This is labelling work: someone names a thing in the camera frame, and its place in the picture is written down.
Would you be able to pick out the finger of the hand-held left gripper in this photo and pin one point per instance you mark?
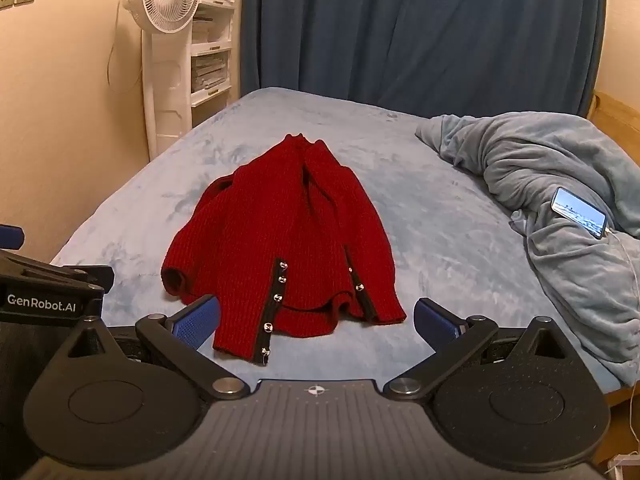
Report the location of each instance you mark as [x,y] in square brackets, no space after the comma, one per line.
[10,238]

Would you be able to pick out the red knit sweater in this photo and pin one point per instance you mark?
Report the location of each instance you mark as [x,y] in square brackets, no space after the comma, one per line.
[280,220]

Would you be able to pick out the dark blue curtain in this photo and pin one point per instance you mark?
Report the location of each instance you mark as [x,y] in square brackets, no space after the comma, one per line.
[425,30]

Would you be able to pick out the white shelf unit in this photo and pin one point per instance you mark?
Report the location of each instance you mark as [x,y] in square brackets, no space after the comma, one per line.
[212,65]

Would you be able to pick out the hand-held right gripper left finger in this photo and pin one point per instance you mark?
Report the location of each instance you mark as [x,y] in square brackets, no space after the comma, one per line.
[192,322]

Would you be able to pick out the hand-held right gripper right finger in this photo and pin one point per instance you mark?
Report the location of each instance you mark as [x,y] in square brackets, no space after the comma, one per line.
[436,319]

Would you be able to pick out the white standing fan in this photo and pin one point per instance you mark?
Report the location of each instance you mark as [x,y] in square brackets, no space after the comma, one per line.
[165,60]

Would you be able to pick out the grey-blue fleece blanket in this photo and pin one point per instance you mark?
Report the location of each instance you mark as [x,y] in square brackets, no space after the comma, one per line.
[560,270]

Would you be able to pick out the smartphone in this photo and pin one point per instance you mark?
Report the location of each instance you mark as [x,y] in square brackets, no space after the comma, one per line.
[579,211]

